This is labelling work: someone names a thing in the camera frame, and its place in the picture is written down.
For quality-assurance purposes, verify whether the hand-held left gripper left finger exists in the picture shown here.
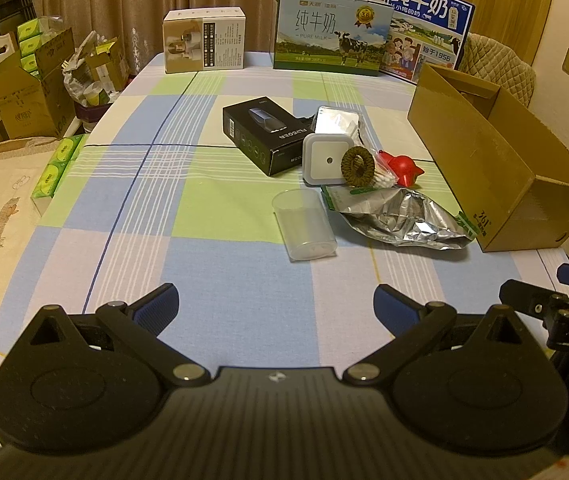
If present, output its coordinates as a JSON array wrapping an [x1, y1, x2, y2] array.
[[25, 282, 214, 388]]

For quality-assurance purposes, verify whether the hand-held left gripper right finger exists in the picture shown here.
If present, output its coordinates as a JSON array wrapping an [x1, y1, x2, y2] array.
[[341, 284, 532, 387]]

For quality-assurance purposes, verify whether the brown cardboard box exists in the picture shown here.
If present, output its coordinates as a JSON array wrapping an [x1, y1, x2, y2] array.
[[407, 63, 569, 253]]

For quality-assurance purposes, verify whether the clear bag with white block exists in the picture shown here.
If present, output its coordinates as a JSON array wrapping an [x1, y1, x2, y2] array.
[[313, 105, 363, 143]]

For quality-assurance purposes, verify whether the crumpled silver foil bag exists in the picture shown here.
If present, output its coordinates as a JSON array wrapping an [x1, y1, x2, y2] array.
[[321, 185, 480, 251]]

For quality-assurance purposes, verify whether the checked tablecloth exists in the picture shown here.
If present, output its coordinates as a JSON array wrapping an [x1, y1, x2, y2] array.
[[0, 50, 569, 396]]

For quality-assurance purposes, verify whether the clear plastic cup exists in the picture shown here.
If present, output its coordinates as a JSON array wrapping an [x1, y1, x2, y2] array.
[[272, 189, 337, 262]]

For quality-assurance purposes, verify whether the bag of cotton swabs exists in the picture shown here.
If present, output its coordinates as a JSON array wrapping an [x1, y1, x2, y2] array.
[[349, 152, 400, 196]]

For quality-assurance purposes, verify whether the red plastic toy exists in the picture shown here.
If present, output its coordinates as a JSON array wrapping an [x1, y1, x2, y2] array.
[[375, 151, 425, 188]]

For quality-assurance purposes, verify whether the white square night light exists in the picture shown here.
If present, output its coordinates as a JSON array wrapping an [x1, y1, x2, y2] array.
[[303, 132, 350, 187]]

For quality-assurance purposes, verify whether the green tissue multipack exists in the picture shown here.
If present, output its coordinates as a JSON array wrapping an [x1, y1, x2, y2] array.
[[31, 134, 90, 216]]

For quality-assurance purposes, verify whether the black shaver box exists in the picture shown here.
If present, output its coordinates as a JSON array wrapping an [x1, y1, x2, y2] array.
[[222, 95, 315, 177]]

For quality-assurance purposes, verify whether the quilted beige chair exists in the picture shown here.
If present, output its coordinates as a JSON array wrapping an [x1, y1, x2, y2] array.
[[457, 32, 536, 108]]

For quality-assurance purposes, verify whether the white plastic trash bag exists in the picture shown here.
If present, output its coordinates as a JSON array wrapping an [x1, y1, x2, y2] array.
[[62, 30, 130, 122]]

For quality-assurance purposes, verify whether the open cardboard storage box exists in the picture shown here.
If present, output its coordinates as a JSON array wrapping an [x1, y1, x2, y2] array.
[[0, 27, 78, 140]]

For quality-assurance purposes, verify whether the white appliance box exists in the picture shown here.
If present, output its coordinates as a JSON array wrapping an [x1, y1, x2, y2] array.
[[163, 6, 246, 75]]

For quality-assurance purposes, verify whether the green milk carton box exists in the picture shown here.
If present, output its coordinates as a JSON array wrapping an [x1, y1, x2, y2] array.
[[272, 0, 394, 77]]

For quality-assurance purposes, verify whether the stack of green tissue packs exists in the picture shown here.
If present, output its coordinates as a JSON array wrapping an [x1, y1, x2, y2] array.
[[17, 17, 65, 77]]

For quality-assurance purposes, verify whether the blue milk carton box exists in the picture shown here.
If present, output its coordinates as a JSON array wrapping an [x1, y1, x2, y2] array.
[[381, 0, 476, 83]]

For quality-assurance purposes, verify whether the woven brown ring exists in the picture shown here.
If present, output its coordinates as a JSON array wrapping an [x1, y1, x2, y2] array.
[[340, 146, 376, 187]]

